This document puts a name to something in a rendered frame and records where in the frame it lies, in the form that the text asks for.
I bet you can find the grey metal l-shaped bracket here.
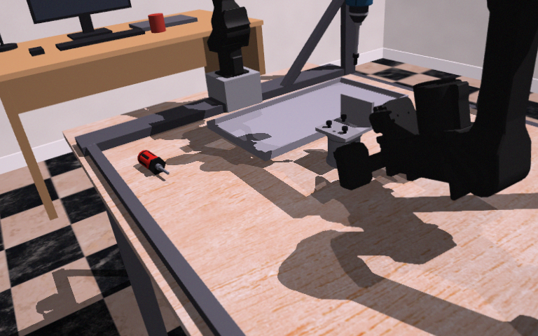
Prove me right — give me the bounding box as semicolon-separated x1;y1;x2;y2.
315;93;374;143

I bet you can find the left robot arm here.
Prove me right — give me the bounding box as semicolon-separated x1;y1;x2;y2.
369;0;538;201

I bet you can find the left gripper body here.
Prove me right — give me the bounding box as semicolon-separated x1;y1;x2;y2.
335;134;427;190

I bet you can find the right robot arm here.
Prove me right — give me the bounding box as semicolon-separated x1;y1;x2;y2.
207;0;251;78

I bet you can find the red screwdriver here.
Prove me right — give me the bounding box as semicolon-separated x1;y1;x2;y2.
137;150;170;175

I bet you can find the blue electric screwdriver barrel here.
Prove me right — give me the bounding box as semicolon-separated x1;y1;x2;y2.
345;0;373;54

